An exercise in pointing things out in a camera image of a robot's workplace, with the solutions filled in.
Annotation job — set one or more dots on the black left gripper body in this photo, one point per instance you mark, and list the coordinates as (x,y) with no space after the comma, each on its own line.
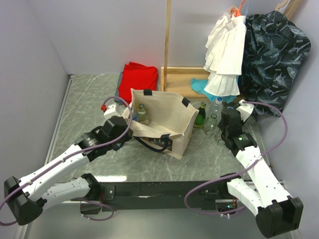
(126,138)

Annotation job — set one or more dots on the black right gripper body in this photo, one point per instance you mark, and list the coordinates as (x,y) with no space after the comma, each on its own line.
(224,133)

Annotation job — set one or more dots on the clear Pocari Sweat bottle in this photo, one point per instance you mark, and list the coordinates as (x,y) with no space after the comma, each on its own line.
(216,107)

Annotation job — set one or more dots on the dark green Perrier bottle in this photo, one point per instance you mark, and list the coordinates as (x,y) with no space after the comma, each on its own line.
(200,118)

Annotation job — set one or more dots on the clear glass bottle green cap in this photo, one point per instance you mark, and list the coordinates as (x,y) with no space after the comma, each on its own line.
(143,117)

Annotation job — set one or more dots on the beige canvas tote bag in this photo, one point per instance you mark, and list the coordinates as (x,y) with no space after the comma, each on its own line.
(171,120)

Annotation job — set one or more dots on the blue label Pocari bottle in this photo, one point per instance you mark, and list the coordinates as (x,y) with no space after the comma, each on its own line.
(134,114)

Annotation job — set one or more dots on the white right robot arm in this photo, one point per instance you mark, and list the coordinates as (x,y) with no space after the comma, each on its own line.
(276,211)

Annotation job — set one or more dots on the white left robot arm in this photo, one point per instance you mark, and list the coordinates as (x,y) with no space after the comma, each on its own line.
(30,195)

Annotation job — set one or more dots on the teal cloth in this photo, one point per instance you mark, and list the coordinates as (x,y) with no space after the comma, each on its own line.
(198,86)

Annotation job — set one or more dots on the red folded cloth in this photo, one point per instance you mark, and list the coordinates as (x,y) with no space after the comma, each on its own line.
(138,77)

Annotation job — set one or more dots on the wooden clothes rack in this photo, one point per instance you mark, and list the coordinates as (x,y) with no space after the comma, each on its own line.
(177,79)

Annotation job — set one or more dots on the white hanging shirt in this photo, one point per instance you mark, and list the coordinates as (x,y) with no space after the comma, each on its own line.
(224,56)

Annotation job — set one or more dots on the dark leaf print shirt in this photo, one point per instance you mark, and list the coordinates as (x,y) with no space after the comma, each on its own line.
(274,51)

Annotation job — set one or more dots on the orange clothes hanger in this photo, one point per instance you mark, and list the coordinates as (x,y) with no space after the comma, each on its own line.
(236,11)

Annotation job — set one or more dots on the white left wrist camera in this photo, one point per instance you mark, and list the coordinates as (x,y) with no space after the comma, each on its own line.
(109,111)

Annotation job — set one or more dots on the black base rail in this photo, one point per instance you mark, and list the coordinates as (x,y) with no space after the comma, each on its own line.
(166,195)

